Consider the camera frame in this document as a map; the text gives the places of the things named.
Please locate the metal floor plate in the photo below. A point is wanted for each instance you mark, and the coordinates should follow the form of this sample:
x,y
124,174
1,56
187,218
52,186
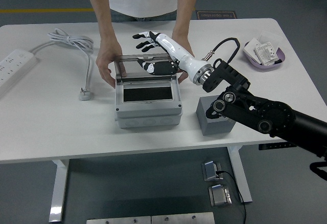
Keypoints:
x,y
182,219
117,220

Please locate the white power strip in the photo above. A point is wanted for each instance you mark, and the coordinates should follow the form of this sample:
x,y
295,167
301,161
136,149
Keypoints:
x,y
12,65

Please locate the dark floor sign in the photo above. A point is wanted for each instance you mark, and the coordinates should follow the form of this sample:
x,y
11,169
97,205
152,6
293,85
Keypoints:
x,y
216,15

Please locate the person's right forearm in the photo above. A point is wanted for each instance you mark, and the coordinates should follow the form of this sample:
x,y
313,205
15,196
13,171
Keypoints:
x,y
101,11

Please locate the person's right hand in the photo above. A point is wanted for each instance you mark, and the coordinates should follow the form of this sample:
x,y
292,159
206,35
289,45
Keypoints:
x,y
107,57

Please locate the person's left forearm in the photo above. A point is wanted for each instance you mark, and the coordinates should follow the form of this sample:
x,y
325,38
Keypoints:
x,y
185,11

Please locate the person's left hand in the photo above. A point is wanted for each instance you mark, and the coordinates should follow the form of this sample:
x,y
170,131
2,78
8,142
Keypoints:
x,y
182,40

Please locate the grey block with round hole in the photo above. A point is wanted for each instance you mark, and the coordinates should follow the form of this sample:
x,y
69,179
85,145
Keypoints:
x,y
217,128

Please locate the white table leg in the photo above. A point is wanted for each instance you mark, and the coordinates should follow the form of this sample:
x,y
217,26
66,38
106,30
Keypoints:
x,y
57,196
242,178

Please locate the black table control panel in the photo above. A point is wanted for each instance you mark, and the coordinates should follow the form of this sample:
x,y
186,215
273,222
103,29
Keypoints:
x,y
276,146

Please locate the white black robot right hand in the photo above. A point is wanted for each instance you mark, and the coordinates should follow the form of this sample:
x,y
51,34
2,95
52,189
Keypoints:
x,y
176,51

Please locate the silver floor socket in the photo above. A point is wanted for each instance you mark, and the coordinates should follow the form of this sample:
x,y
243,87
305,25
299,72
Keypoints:
x,y
210,171
219,196

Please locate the clear hinged box lid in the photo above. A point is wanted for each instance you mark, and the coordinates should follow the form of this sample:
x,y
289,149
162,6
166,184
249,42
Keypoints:
x,y
135,70

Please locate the grey electrical enclosure box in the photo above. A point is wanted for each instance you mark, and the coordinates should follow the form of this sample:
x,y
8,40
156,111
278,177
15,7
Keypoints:
x,y
148,111

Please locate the purple plastic tray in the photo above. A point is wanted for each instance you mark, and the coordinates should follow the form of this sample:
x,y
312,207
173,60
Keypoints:
x,y
255,66

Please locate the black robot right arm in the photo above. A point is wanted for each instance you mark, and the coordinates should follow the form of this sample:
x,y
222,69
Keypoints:
x,y
268,111

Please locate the small black item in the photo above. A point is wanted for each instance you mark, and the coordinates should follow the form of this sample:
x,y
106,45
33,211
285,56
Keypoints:
x,y
278,61

